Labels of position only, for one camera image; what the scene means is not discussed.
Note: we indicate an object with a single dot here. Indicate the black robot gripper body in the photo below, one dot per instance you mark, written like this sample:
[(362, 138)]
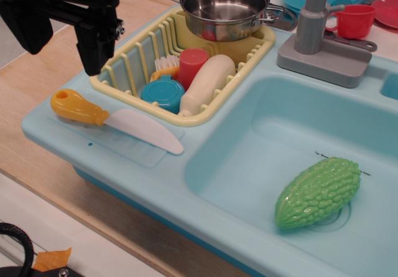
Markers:
[(93, 20)]

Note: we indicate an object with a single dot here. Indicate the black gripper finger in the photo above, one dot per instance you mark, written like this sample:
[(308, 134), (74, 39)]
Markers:
[(95, 51)]

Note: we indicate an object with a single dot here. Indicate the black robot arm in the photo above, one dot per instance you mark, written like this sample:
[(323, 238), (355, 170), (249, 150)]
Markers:
[(29, 22)]

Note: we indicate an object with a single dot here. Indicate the stainless steel pot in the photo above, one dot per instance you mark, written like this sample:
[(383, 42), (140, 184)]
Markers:
[(228, 20)]

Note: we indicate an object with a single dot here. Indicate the yellow dish drying rack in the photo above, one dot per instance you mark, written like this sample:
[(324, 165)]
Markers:
[(124, 76)]

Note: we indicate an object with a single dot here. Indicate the orange white dish brush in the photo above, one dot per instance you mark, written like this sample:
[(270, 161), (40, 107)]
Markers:
[(168, 65)]

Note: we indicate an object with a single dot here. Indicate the blue round lid container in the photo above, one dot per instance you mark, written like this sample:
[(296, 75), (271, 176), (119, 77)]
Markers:
[(165, 92)]

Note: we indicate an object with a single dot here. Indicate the red toy cup cylinder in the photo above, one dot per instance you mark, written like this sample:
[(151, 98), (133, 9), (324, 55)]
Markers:
[(190, 61)]

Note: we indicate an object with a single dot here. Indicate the cream toy bottle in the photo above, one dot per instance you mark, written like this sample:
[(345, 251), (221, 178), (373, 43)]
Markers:
[(210, 77)]

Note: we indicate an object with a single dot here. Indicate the light blue toy sink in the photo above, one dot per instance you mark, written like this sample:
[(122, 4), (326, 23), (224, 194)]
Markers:
[(224, 187)]

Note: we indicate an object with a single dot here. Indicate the orange tape piece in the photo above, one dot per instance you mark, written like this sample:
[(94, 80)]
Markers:
[(50, 260)]

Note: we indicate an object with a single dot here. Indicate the gray toy faucet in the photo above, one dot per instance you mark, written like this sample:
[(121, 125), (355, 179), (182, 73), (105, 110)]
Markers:
[(309, 53)]

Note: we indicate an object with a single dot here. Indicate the red toy mug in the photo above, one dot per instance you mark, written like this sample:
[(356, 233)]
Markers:
[(354, 21)]

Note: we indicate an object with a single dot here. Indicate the green toy bitter gourd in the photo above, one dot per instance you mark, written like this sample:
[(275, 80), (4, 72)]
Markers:
[(317, 192)]

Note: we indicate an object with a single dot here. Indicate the red toy plate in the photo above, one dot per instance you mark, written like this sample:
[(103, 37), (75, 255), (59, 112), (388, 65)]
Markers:
[(386, 12)]

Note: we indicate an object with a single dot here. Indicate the toy knife orange handle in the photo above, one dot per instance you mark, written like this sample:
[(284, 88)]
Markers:
[(69, 104)]

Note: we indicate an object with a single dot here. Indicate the gray toy utensil handle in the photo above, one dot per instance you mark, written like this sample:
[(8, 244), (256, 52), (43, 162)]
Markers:
[(362, 44)]

